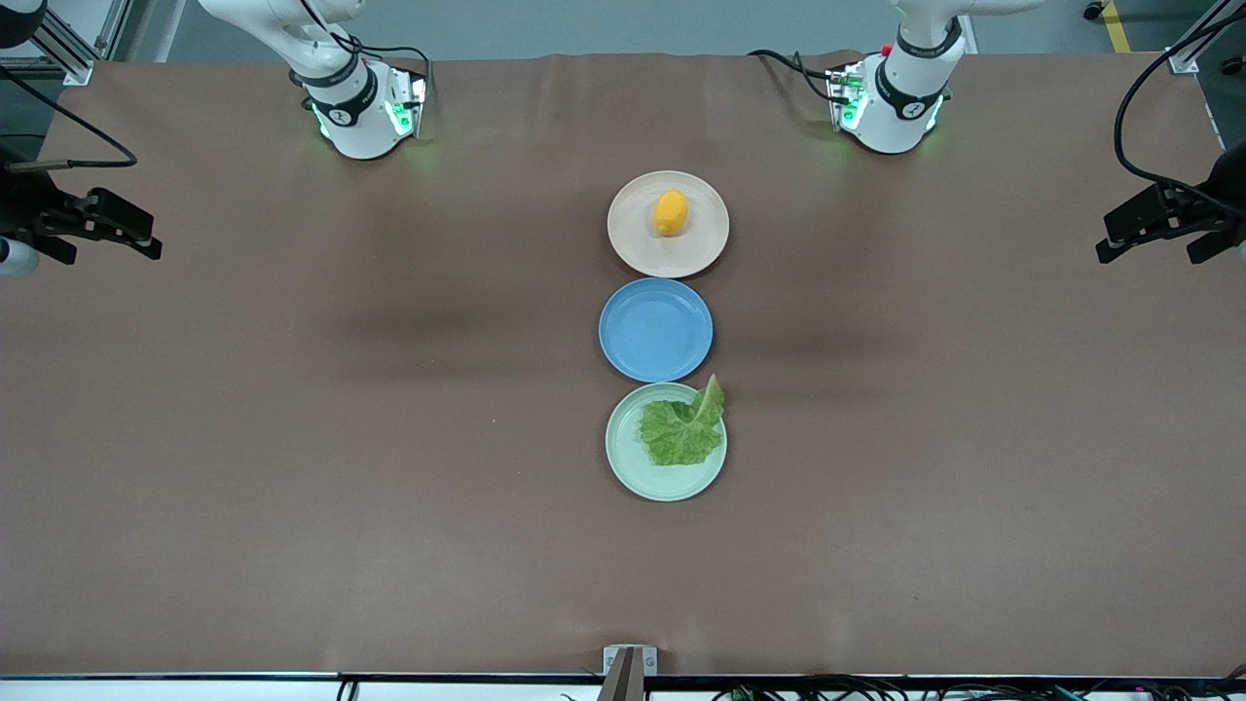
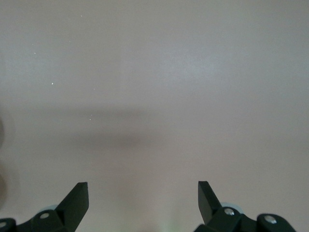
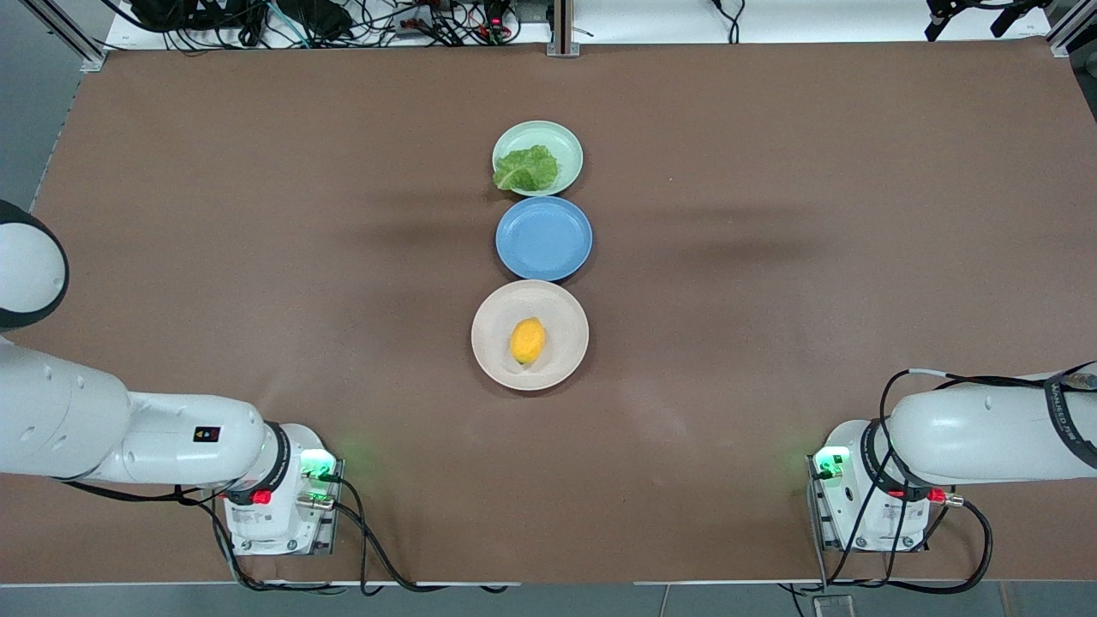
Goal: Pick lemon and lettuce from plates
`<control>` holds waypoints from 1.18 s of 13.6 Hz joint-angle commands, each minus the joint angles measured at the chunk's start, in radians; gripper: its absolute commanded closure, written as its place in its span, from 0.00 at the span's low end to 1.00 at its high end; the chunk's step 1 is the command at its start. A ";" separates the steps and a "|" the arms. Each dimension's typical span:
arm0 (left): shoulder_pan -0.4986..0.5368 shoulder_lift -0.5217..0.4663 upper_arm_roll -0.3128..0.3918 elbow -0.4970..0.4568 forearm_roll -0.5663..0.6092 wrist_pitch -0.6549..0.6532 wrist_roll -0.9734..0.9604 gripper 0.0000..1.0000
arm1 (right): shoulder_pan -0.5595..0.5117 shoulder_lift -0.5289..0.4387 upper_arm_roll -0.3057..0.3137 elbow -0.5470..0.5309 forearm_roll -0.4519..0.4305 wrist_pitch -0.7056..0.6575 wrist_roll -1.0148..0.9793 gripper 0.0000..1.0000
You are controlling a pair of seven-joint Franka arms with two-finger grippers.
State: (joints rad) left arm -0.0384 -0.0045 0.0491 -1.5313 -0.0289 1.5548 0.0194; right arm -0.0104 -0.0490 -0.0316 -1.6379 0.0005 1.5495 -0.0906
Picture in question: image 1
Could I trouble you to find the brown table cover sheet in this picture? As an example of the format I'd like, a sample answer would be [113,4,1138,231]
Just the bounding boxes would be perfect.
[0,51,1246,680]

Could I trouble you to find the aluminium frame profile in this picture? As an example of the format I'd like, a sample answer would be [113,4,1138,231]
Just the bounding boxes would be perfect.
[34,0,133,87]
[1168,0,1246,76]

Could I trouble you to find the pale green round plate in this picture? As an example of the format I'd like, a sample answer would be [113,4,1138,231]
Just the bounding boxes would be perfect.
[605,383,728,503]

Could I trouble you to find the yellow lemon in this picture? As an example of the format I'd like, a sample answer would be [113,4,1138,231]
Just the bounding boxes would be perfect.
[653,190,691,238]

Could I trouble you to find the black left arm base cable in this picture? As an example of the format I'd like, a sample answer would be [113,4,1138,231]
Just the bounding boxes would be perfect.
[748,49,844,104]

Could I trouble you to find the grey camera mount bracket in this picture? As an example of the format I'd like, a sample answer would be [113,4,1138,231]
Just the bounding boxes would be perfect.
[596,645,659,701]

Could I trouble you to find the green lettuce leaf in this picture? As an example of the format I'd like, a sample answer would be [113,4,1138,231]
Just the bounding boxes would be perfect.
[639,374,727,467]

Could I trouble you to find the blue round plate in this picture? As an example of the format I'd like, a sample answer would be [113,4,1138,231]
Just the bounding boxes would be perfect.
[598,277,715,384]

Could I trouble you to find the black cable bundle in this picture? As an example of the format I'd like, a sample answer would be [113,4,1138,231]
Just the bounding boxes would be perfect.
[711,672,1246,701]

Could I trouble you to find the beige round plate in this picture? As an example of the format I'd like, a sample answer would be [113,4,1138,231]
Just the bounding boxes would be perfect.
[606,170,731,279]

